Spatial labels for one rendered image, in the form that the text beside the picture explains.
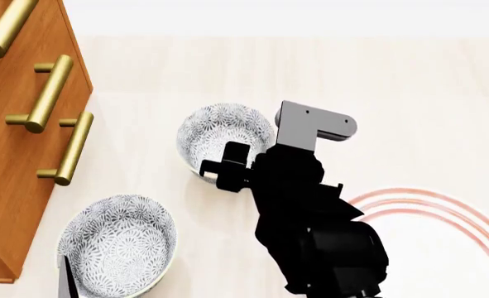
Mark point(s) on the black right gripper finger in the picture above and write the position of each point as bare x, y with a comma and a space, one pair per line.
231, 178
236, 153

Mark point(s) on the black-white floral patterned bowl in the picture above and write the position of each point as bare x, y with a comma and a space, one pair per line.
116, 242
223, 128

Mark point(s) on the white plate with pink rings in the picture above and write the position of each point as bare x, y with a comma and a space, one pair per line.
426, 251

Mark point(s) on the wooden drawer cabinet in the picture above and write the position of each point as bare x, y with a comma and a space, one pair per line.
4, 161

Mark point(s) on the grey gripper camera mount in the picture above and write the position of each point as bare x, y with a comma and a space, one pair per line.
302, 127

